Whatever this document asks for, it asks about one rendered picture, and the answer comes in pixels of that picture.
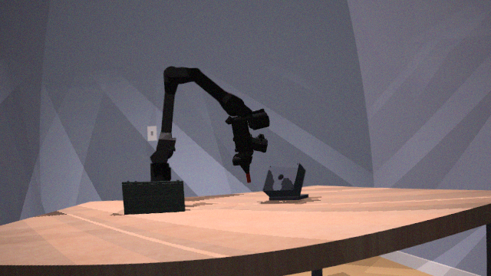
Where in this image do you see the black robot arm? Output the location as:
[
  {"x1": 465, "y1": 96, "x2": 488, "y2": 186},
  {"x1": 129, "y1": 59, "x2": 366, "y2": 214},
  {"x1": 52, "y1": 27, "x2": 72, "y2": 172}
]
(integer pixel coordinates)
[{"x1": 150, "y1": 66, "x2": 270, "y2": 182}]

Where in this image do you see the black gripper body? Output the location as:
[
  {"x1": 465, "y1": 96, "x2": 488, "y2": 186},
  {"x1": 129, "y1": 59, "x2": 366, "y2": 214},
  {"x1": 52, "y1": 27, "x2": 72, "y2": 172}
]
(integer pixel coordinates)
[{"x1": 232, "y1": 133, "x2": 252, "y2": 166}]

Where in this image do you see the grey metal panel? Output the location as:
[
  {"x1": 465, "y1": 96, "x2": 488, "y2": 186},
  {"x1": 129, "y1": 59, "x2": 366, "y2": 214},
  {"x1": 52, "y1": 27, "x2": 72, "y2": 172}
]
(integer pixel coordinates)
[{"x1": 263, "y1": 163, "x2": 309, "y2": 201}]

